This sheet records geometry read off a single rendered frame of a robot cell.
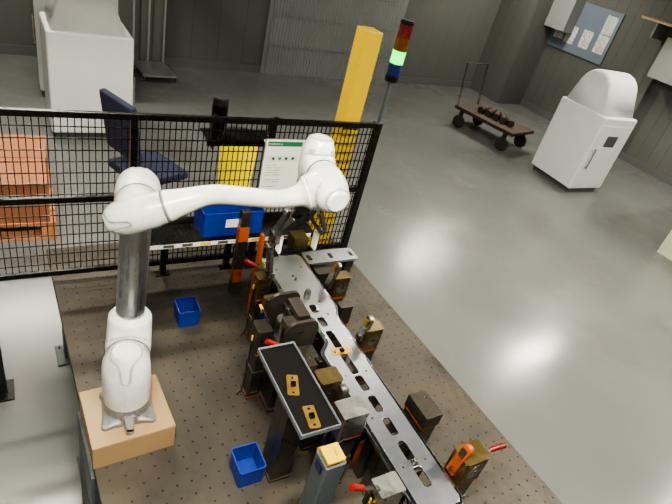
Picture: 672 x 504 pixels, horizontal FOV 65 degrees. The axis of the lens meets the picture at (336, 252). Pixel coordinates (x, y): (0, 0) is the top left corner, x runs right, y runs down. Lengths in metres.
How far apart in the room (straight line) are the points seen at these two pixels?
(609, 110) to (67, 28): 6.12
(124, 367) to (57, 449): 1.19
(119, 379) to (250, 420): 0.58
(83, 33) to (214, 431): 4.14
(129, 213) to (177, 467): 0.95
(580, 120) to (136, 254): 6.57
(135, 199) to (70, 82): 4.04
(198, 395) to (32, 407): 1.16
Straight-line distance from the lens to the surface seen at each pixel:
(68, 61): 5.56
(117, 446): 2.04
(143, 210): 1.61
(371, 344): 2.27
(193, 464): 2.10
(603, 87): 7.62
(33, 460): 3.02
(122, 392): 1.95
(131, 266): 1.90
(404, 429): 1.97
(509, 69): 11.06
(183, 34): 8.35
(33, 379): 3.34
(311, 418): 1.68
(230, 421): 2.21
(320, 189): 1.46
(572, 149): 7.72
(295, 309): 1.98
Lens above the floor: 2.45
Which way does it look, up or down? 33 degrees down
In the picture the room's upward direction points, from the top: 16 degrees clockwise
